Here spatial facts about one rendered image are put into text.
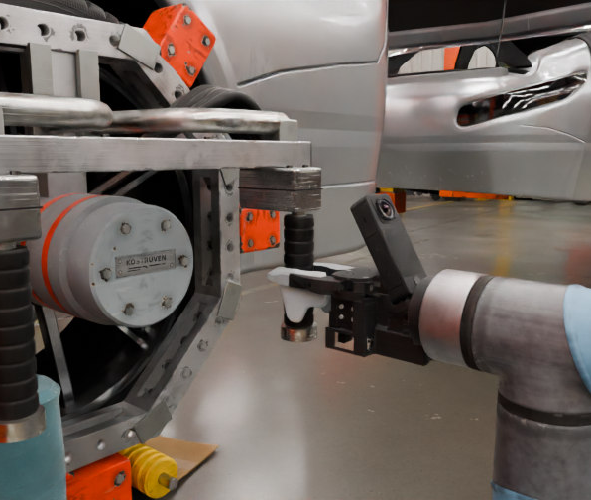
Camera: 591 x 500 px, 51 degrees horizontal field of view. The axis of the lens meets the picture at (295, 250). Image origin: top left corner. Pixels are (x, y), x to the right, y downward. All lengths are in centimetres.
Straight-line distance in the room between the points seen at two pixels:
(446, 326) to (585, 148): 262
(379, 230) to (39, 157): 32
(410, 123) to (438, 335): 258
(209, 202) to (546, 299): 55
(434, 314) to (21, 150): 38
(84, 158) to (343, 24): 92
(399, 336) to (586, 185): 261
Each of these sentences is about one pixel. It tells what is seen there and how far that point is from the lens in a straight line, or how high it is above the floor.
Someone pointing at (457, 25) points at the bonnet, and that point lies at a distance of 430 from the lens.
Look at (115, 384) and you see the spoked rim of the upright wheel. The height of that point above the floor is 64.
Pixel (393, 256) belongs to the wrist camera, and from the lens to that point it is 63.
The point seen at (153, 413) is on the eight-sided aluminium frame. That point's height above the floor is 62.
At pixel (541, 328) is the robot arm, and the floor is 82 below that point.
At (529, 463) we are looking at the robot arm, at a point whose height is 71.
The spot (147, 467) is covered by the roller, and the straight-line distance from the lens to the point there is 95.
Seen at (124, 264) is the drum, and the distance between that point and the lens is 65.
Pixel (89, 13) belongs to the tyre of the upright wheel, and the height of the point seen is 115.
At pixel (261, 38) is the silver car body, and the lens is 120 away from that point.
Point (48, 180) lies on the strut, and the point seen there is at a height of 94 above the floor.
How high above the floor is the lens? 97
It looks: 9 degrees down
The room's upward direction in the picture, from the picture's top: straight up
